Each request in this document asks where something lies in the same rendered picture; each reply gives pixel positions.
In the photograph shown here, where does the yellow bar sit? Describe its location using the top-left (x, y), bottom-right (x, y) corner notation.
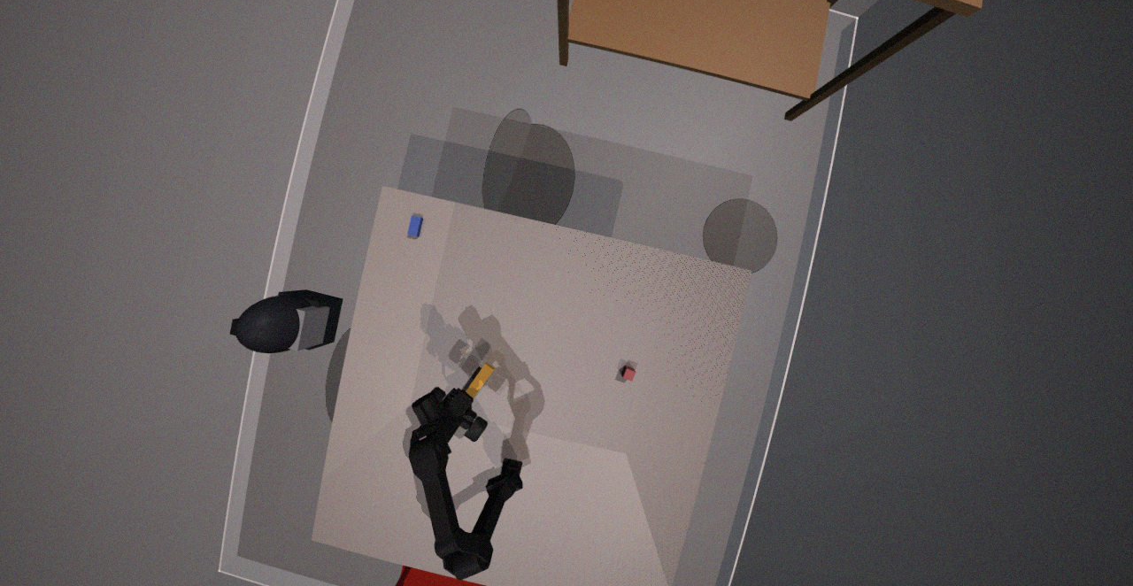
top-left (466, 362), bottom-right (495, 398)

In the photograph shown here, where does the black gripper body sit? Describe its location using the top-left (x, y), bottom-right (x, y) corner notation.
top-left (431, 387), bottom-right (488, 442)

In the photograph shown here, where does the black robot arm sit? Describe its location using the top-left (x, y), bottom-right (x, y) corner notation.
top-left (409, 388), bottom-right (522, 580)

